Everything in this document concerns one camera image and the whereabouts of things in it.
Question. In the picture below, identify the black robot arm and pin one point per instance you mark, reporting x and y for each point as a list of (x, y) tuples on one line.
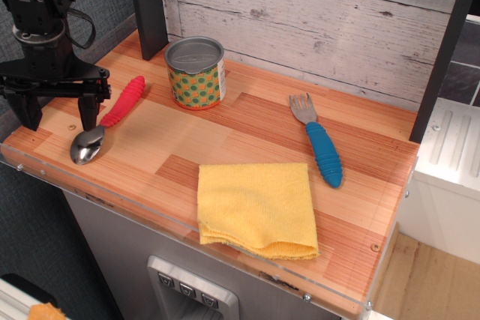
[(38, 16)]

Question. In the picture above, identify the dark grey upright post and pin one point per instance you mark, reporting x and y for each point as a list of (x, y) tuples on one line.
[(151, 25)]

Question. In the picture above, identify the clear acrylic edge guard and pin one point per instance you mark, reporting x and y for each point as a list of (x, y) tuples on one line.
[(354, 222)]

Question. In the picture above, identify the red handled metal spoon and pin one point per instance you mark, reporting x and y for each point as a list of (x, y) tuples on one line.
[(87, 144)]

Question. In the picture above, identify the yellow cloth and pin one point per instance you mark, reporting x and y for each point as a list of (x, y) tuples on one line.
[(264, 208)]

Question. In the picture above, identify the orange object at corner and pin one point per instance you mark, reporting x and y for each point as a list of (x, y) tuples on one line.
[(45, 312)]

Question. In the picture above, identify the dotted tin can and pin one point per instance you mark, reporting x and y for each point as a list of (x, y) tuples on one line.
[(196, 72)]

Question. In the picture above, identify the blue handled metal fork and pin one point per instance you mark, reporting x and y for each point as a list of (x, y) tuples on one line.
[(326, 156)]

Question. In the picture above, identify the dark grey right post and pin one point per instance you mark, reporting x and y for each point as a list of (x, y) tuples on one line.
[(444, 55)]

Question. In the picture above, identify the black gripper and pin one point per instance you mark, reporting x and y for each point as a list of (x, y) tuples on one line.
[(50, 67)]

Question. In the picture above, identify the silver dispenser panel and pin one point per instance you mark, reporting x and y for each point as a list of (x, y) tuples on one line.
[(184, 295)]

